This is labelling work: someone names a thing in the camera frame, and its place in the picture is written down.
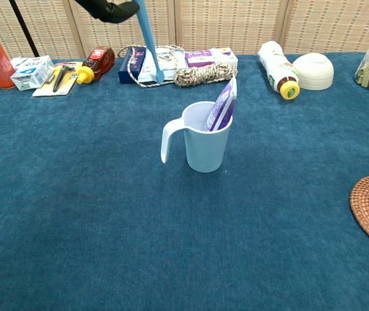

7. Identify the light blue toothbrush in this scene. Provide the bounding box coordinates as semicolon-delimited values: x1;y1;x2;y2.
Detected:
136;0;165;84

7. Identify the white blue milk carton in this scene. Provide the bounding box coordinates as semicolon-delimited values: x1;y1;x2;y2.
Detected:
10;55;55;91

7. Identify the dark blue box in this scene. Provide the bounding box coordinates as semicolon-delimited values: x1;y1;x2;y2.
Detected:
117;46;148;86

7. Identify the brown syrup bottle yellow cap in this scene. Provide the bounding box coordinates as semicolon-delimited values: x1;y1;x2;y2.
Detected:
75;47;116;85

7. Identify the black tripod stand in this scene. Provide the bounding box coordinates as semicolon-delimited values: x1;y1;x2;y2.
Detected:
8;0;40;58

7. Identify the braided beige rope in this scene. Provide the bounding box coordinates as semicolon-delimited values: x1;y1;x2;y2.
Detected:
117;44;239;89

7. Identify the cream upturned bowl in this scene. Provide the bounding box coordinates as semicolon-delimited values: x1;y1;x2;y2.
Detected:
292;52;335;91

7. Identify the white printed pouch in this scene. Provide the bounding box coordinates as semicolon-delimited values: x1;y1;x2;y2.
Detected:
137;47;188;83

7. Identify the bamboo folding screen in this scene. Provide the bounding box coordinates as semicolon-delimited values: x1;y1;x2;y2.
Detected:
0;0;369;61

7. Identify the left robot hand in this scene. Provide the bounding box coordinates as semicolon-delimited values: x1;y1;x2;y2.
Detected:
73;0;140;25

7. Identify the white bottle yellow cap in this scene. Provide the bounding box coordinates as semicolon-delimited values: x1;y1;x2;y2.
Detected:
257;40;301;101

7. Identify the razor on yellow card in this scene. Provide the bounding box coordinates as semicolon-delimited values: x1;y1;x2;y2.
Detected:
32;61;83;97

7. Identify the white snack packet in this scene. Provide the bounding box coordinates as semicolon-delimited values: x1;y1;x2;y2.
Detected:
10;56;31;70

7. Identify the blue tablecloth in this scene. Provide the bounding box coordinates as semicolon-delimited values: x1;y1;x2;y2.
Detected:
0;52;369;311

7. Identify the purple white box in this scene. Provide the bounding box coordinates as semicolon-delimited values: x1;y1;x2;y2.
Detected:
184;49;218;69

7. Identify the purple toothpaste tube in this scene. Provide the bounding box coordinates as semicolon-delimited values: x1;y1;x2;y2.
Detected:
205;75;238;132

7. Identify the white plastic mug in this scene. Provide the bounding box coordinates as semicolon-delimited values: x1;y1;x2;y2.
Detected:
160;101;233;174

